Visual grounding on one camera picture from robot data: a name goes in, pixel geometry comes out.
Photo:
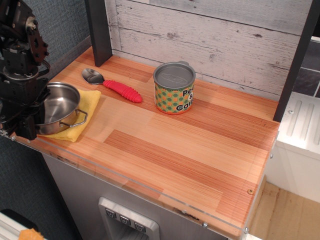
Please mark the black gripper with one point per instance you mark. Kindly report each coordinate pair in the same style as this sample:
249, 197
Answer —
22, 99

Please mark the clear acrylic edge guard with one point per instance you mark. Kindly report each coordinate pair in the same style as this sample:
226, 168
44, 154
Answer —
166, 167

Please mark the silver dispenser panel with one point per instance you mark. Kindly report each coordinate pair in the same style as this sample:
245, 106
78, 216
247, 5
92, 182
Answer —
122, 223

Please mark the dark grey right post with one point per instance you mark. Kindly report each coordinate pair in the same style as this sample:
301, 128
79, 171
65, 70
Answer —
307, 33

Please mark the dark grey post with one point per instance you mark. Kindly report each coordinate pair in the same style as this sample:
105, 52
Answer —
307, 33
99, 31

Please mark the orange object bottom left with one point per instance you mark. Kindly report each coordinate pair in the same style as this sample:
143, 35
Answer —
30, 234

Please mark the grey toy fridge cabinet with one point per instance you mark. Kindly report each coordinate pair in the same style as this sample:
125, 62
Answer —
82, 191

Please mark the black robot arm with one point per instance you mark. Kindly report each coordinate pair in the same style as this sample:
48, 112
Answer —
22, 49

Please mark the white toy sink unit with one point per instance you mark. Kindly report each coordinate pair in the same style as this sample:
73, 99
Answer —
294, 163

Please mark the dark grey left post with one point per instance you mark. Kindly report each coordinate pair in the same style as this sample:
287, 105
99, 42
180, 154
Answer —
99, 31

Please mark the peas and carrots toy can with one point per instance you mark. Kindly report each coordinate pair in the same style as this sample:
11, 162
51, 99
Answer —
174, 84

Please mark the stainless steel pot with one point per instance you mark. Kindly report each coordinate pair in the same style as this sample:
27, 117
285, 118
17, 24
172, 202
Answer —
61, 109

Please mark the spoon with red handle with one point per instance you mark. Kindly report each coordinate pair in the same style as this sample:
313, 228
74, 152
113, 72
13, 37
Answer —
95, 78

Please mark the yellow folded cloth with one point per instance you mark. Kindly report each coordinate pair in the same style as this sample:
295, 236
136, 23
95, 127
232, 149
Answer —
89, 100

